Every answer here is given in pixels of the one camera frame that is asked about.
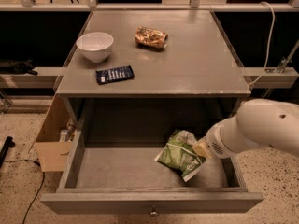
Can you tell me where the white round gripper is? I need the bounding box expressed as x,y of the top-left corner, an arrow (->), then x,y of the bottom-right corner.
192,116 -> 251,159

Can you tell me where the green jalapeno chip bag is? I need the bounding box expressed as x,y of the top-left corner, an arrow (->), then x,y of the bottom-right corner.
154,130 -> 206,182

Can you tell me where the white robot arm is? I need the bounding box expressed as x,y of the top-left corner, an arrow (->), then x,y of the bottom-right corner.
192,99 -> 299,159

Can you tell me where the open grey top drawer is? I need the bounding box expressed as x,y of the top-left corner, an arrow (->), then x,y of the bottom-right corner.
40,97 -> 265,216

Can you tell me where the crushed golden soda can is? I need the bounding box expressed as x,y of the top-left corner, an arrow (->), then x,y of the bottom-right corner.
135,26 -> 168,49

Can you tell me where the bottle inside cardboard box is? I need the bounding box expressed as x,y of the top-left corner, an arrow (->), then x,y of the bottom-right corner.
59,129 -> 70,142

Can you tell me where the white ceramic bowl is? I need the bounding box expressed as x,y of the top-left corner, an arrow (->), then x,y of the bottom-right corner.
76,32 -> 114,63

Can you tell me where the brown cardboard box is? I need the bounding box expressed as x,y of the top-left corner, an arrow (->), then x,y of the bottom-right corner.
34,96 -> 73,172

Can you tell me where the black bar on floor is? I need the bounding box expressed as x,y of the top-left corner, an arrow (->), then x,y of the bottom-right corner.
0,136 -> 15,168

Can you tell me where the black object on ledge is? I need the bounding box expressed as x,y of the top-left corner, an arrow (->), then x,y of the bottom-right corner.
0,59 -> 38,76

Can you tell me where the metal bracket on rail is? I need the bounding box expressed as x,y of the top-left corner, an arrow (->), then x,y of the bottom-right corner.
265,39 -> 299,74

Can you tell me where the white hanging cable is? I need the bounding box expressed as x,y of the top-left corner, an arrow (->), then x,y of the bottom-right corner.
247,0 -> 278,87

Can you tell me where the black floor cable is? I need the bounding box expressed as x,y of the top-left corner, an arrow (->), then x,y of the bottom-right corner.
3,158 -> 46,224

